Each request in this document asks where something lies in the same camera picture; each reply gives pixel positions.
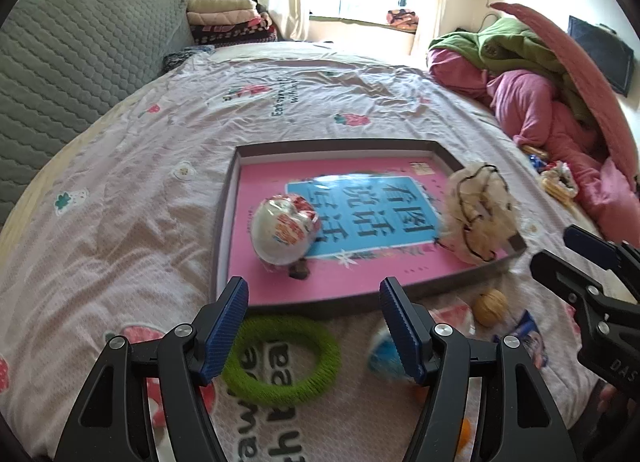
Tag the walnut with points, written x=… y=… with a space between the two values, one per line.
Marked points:
x=490 y=308

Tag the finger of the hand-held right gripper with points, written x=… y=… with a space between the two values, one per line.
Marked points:
x=592 y=247
x=565 y=277

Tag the grey cardboard box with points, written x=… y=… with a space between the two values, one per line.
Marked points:
x=226 y=222

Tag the red egg toy packet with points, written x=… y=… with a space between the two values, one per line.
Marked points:
x=455 y=319

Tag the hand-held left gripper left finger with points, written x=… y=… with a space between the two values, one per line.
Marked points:
x=227 y=327

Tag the white egg toy packet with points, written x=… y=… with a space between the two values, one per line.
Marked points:
x=280 y=237

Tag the dusty pink quilt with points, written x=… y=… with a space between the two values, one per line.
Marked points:
x=585 y=77

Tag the blue snack packet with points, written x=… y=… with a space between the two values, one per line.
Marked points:
x=525 y=334

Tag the net bag of cream items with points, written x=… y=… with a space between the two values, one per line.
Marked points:
x=480 y=212

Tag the cream folded blanket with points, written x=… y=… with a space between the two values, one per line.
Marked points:
x=220 y=4

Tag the grey quilted headboard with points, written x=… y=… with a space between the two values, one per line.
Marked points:
x=75 y=67

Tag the green blanket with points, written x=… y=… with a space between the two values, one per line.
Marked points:
x=520 y=52

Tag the magenta blanket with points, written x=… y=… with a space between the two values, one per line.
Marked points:
x=530 y=102

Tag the patterned cloth on windowsill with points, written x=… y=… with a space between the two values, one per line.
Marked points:
x=402 y=18

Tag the clear snack bag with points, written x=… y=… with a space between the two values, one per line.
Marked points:
x=560 y=182

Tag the black television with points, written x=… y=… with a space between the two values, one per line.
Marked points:
x=600 y=52

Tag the dark patterned folded blanket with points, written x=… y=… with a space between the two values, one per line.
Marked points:
x=235 y=34

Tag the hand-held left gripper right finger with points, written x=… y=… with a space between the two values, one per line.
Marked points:
x=400 y=327

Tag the printed bed sheet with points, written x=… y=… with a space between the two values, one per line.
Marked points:
x=150 y=222

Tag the pink folded blanket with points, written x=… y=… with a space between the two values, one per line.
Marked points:
x=225 y=17

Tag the dark patterned pillow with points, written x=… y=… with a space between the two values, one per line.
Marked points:
x=187 y=57

